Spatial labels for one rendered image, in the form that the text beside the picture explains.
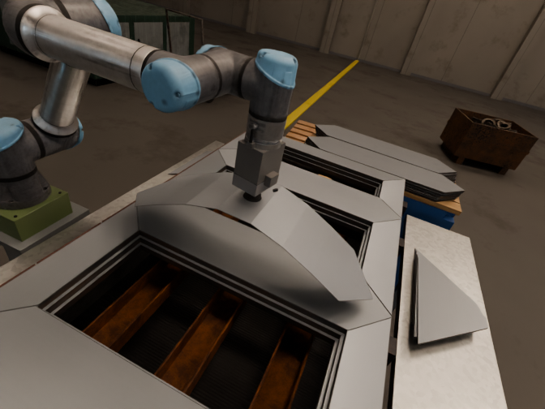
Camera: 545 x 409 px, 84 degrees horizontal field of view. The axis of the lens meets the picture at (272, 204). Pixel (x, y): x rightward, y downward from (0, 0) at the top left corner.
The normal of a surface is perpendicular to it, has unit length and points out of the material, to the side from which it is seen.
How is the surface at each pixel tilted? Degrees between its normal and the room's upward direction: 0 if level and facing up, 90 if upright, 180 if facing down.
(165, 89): 92
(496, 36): 90
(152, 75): 92
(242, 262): 0
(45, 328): 0
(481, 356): 0
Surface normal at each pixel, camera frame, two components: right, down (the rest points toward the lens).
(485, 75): -0.36, 0.49
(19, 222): 0.92, 0.35
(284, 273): 0.18, -0.80
